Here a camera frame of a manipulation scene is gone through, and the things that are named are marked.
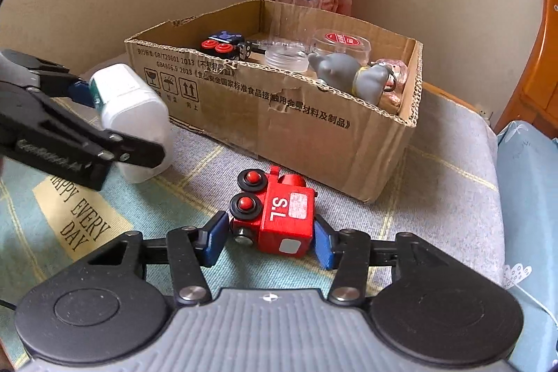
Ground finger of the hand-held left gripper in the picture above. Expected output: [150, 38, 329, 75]
[26, 56, 94, 108]
[17, 89, 165, 190]

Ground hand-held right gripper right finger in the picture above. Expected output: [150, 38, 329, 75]
[314, 214, 450, 305]

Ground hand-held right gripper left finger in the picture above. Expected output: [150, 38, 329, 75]
[89, 211, 229, 307]

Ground red toy train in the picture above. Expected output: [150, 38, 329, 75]
[229, 166, 315, 259]

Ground white bottle with green label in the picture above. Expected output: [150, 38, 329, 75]
[88, 64, 172, 184]

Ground cardboard box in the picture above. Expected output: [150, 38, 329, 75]
[124, 0, 423, 204]

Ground blue toy car red wheels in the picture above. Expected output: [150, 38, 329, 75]
[201, 31, 246, 60]

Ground grey dog toy figurine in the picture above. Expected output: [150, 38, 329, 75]
[307, 52, 395, 107]

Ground pink clear keychain bottle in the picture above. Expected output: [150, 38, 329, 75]
[372, 58, 408, 113]

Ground checkered towel blanket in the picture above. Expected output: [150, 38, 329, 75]
[0, 67, 502, 372]

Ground black toy block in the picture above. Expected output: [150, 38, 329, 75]
[237, 40, 267, 60]

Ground short clear plastic jar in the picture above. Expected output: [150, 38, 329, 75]
[264, 42, 309, 73]

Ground clear jar with red lid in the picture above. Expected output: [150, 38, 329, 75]
[311, 29, 372, 66]

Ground blue floral bed sheet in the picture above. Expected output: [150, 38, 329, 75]
[497, 121, 558, 372]

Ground tall clear plastic cup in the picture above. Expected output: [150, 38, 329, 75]
[276, 0, 322, 46]

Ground wooden bed headboard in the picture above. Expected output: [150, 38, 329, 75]
[492, 0, 558, 137]

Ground white charging cable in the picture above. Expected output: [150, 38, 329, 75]
[508, 280, 558, 329]

